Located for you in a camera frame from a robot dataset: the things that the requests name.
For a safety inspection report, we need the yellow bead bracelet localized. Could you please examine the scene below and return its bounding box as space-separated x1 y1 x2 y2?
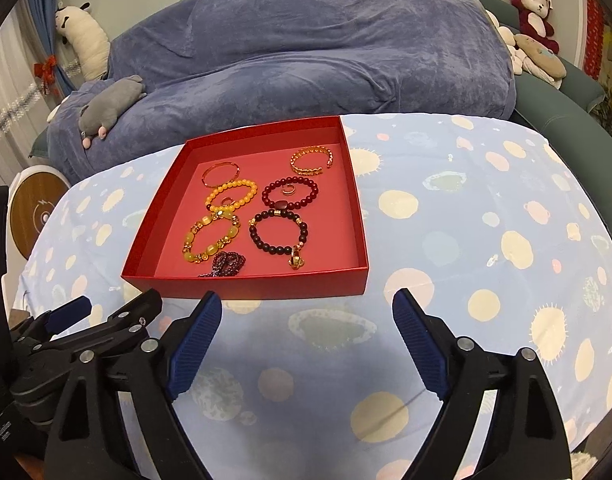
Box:
205 178 259 214

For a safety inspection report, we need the red ribbon bow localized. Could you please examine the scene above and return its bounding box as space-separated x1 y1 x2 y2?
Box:
33 55 60 96

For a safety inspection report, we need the red wall banner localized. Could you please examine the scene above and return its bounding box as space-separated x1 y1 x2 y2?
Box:
582 0 607 81

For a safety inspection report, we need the red shallow tray box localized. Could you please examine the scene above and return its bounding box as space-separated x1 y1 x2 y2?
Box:
120 115 371 301

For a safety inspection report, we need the dark bead bracelet gold charm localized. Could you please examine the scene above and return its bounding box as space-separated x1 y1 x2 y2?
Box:
249 209 309 271

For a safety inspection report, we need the white fluffy rug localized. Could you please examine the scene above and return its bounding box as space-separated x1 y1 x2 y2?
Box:
570 449 602 480

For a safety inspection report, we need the thin gold bangle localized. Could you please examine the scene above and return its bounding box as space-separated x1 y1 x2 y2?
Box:
202 160 242 190

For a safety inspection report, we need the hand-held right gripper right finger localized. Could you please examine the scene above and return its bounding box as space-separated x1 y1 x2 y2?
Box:
392 288 572 480

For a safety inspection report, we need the grey plush toy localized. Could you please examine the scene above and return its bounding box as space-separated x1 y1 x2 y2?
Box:
79 74 148 149

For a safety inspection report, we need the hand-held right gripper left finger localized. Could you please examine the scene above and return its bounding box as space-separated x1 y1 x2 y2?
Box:
44 290 223 480

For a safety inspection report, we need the dark red bead bracelet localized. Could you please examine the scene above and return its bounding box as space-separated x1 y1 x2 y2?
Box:
261 175 319 211

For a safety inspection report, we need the white sheer curtain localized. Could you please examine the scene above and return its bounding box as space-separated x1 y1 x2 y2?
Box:
0 34 53 187

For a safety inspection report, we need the blue-grey sofa blanket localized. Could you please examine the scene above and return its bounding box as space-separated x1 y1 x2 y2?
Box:
45 0 517 184

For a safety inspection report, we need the cookie-shaped plush pillow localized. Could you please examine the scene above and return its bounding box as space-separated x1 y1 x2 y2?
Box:
514 33 568 81

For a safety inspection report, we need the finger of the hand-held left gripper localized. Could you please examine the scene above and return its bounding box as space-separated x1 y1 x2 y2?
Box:
46 288 163 361
8 296 93 345

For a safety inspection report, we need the blue curtain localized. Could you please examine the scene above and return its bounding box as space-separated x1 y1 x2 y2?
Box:
23 0 68 102

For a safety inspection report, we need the white long plush toy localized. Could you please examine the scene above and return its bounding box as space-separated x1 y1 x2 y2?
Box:
54 2 111 81

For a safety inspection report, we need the red monkey plush toy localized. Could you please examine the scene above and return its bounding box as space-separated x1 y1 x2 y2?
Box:
510 0 561 54

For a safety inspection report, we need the purple small bead bracelet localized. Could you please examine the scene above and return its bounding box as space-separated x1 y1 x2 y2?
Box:
198 251 248 279

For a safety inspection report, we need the teal sofa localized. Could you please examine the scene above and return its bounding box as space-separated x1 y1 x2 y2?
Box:
28 0 607 162

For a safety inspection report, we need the chunky yellow stone bracelet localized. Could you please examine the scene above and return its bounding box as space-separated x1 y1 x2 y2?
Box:
180 212 241 265

